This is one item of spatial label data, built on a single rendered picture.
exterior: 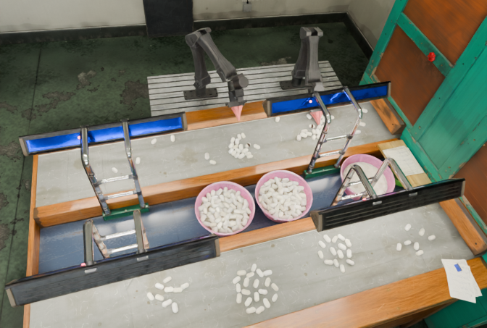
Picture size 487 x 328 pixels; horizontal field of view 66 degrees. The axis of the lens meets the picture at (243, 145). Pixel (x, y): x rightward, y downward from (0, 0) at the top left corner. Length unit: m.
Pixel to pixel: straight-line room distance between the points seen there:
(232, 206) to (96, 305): 0.66
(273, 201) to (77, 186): 0.90
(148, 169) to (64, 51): 2.19
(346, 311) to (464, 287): 0.52
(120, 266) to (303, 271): 0.75
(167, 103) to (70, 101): 1.27
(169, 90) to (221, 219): 0.93
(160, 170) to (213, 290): 0.62
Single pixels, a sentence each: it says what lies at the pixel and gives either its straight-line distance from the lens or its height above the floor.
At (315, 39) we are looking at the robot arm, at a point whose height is 1.08.
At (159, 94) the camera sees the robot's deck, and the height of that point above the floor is 0.67.
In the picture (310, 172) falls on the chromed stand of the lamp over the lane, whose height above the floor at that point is 0.72.
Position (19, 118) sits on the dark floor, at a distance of 3.32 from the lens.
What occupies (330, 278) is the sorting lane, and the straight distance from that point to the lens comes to 1.65.
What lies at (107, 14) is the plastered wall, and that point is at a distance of 3.77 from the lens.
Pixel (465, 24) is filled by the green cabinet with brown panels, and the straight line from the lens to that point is 1.82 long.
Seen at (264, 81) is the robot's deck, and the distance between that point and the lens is 2.37.
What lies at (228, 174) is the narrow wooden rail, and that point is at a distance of 1.77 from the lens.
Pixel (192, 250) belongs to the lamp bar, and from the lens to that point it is 1.24.
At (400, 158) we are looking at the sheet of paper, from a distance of 2.05.
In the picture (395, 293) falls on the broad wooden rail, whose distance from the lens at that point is 1.70.
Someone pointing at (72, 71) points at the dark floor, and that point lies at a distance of 3.59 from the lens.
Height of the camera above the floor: 2.23
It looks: 51 degrees down
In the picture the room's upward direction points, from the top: 8 degrees clockwise
